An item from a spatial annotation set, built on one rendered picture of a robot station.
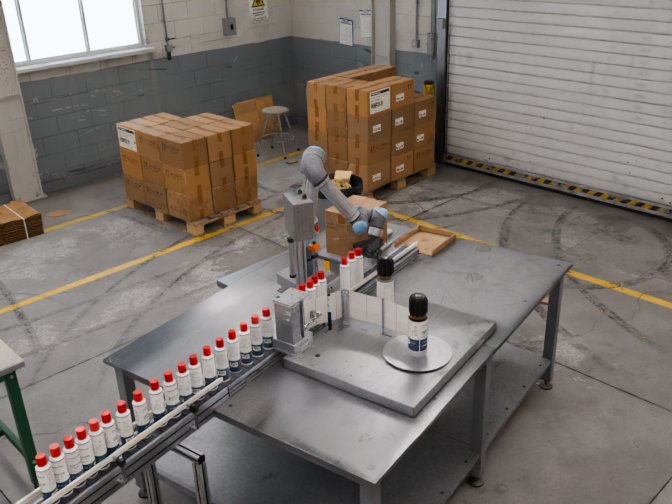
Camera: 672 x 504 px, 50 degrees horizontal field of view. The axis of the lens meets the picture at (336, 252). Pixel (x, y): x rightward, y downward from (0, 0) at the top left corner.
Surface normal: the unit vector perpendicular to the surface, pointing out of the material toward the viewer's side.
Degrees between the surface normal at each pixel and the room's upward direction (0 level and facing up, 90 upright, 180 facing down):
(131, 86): 90
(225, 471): 1
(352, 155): 91
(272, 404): 0
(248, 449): 1
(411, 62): 90
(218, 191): 87
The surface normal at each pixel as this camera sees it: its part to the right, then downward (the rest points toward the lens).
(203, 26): 0.70, 0.28
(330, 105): -0.68, 0.33
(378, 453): -0.04, -0.91
